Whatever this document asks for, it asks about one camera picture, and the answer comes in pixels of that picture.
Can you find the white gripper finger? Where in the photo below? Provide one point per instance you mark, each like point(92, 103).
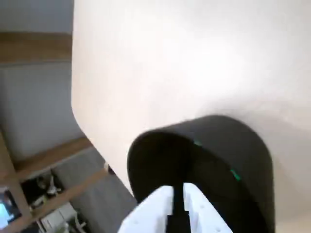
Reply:
point(204, 213)
point(150, 211)

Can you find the black pot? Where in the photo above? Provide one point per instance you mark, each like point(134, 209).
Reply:
point(230, 145)

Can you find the wooden storage shelf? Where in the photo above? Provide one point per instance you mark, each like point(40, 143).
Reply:
point(60, 150)

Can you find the small lit screen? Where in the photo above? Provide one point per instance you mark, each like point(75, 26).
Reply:
point(9, 206)

